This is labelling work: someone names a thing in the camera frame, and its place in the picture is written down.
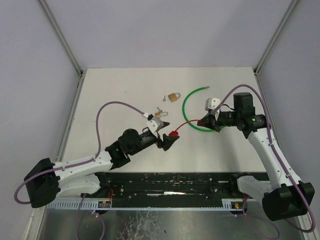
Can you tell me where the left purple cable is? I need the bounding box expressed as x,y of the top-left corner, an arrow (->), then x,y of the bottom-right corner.
14,101 -> 151,240

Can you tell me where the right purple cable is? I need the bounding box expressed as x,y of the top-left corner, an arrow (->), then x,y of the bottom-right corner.
214,84 -> 316,238

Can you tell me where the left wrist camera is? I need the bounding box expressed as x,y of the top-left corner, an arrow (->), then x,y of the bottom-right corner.
146,116 -> 162,137

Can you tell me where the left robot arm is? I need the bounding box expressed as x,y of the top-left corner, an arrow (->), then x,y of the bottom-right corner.
24,125 -> 179,209

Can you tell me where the purple cable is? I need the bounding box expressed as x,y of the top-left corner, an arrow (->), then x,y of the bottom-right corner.
14,101 -> 151,240
214,84 -> 316,238

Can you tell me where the red cable lock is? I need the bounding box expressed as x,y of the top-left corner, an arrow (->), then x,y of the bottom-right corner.
169,119 -> 200,137

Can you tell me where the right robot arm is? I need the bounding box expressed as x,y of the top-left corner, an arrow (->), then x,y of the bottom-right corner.
197,92 -> 315,221

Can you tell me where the green cable lock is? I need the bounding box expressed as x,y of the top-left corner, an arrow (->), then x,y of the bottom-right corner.
181,86 -> 215,133

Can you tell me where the large brass padlock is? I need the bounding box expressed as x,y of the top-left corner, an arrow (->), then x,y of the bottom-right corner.
167,92 -> 181,102

